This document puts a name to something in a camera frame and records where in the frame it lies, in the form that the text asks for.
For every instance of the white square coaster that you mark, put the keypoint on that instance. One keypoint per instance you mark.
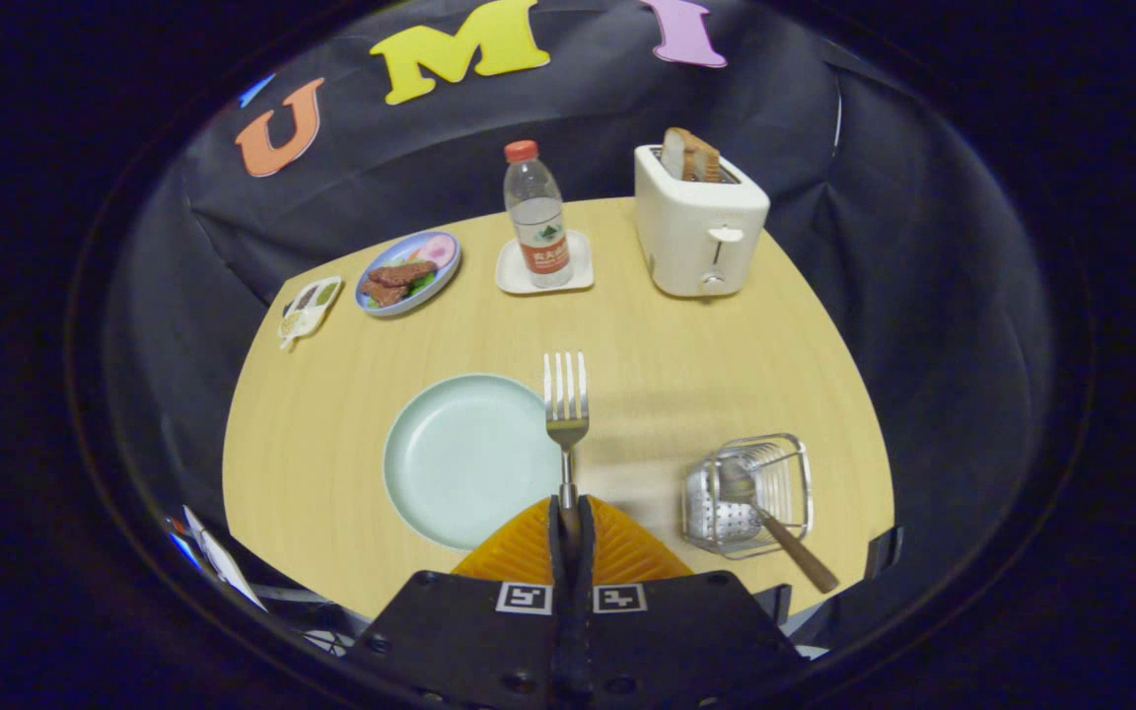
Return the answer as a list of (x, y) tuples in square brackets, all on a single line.
[(511, 276)]

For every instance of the clear plastic water bottle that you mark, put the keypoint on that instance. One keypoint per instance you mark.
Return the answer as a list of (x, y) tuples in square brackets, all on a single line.
[(538, 222)]

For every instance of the white toaster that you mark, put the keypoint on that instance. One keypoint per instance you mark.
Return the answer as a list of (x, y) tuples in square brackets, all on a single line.
[(686, 237)]

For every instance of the blue plate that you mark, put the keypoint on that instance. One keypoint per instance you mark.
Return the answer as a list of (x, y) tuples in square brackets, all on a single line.
[(386, 308)]

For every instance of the white sauce dish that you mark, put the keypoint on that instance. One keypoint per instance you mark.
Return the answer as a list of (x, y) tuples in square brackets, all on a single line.
[(310, 311)]

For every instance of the pale green plate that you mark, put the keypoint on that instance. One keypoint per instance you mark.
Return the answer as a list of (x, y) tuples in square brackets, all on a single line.
[(460, 463)]

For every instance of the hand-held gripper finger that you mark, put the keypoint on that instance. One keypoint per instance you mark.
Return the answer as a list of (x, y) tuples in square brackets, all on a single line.
[(561, 631), (585, 631)]

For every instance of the white sheet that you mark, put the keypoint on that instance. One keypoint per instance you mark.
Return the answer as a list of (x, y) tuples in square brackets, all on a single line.
[(223, 562)]

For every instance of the toast slice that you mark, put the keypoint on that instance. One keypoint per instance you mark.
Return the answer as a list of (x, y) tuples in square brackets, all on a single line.
[(706, 163), (676, 153)]

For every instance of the brown meat pieces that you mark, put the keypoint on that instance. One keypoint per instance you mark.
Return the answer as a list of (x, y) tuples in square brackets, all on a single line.
[(395, 278)]

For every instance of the black backdrop cloth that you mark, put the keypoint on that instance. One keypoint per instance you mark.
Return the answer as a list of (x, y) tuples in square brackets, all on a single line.
[(588, 118)]

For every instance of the pink ham slice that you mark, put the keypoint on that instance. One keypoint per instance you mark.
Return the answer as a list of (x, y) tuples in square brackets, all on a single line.
[(438, 249)]

